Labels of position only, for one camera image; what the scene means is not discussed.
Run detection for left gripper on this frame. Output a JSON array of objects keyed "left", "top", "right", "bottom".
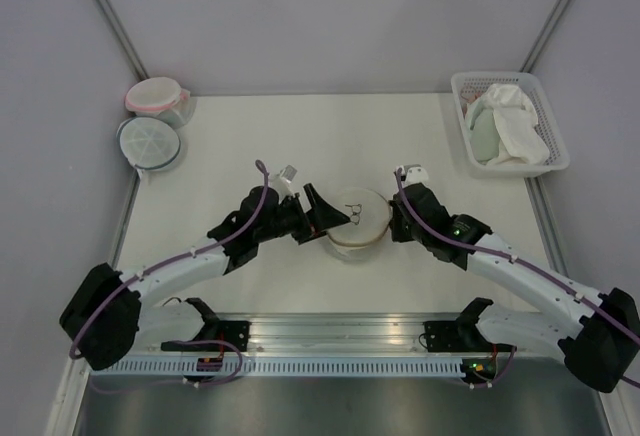
[{"left": 256, "top": 185, "right": 350, "bottom": 246}]

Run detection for beige mesh laundry bag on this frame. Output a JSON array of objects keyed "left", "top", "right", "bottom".
[{"left": 327, "top": 187, "right": 392, "bottom": 263}]

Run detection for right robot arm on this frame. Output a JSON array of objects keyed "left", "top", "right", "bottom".
[{"left": 391, "top": 180, "right": 639, "bottom": 393}]

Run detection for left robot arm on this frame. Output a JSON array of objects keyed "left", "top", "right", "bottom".
[{"left": 59, "top": 184, "right": 350, "bottom": 370}]

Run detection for blue trimmed mesh laundry bag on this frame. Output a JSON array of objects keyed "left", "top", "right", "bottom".
[{"left": 116, "top": 116, "right": 185, "bottom": 181}]

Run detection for pink trimmed mesh laundry bag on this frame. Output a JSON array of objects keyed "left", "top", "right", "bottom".
[{"left": 124, "top": 77, "right": 197, "bottom": 129}]

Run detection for mint green cloth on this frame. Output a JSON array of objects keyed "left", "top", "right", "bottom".
[{"left": 465, "top": 96, "right": 501, "bottom": 165}]

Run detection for white plastic basket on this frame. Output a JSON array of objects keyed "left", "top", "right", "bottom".
[{"left": 451, "top": 71, "right": 570, "bottom": 178}]

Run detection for white cloth in basket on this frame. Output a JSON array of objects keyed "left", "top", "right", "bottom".
[{"left": 467, "top": 84, "right": 550, "bottom": 166}]

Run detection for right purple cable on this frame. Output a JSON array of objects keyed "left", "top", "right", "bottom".
[{"left": 393, "top": 168, "right": 640, "bottom": 390}]

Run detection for purple cable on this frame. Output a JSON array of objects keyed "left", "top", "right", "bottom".
[
  {"left": 68, "top": 159, "right": 272, "bottom": 360},
  {"left": 393, "top": 168, "right": 640, "bottom": 390}
]

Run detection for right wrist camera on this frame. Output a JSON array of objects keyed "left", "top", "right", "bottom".
[{"left": 394, "top": 164, "right": 430, "bottom": 187}]

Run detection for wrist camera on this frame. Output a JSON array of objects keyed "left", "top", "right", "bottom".
[
  {"left": 394, "top": 164, "right": 430, "bottom": 187},
  {"left": 269, "top": 165, "right": 297, "bottom": 199}
]

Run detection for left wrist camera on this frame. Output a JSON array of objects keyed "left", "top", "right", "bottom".
[{"left": 269, "top": 165, "right": 297, "bottom": 199}]

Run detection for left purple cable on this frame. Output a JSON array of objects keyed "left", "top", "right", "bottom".
[{"left": 68, "top": 159, "right": 272, "bottom": 360}]

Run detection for aluminium mounting rail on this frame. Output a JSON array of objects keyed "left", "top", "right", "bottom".
[{"left": 69, "top": 311, "right": 614, "bottom": 355}]

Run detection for white slotted cable duct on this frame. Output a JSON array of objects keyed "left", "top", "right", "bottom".
[{"left": 95, "top": 354, "right": 464, "bottom": 378}]

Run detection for right aluminium frame post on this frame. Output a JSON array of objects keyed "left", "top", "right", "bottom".
[{"left": 520, "top": 0, "right": 575, "bottom": 73}]

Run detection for aluminium frame post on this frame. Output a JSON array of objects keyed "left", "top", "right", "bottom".
[
  {"left": 520, "top": 0, "right": 575, "bottom": 73},
  {"left": 92, "top": 0, "right": 149, "bottom": 81}
]

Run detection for left aluminium frame post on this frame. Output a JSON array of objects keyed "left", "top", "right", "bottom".
[{"left": 92, "top": 0, "right": 149, "bottom": 81}]

